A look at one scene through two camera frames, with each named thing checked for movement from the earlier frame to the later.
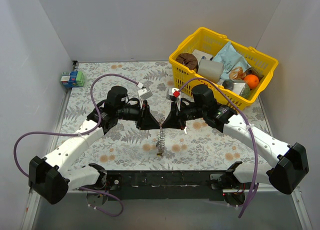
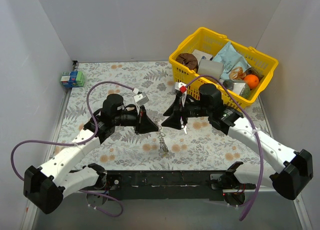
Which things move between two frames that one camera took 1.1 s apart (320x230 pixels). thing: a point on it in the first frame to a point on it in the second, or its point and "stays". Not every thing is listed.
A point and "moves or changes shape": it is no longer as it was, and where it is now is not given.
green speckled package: [246, 91] stays
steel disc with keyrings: [161, 139] moves or changes shape
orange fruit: [252, 80] stays
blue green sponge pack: [72, 79] stays
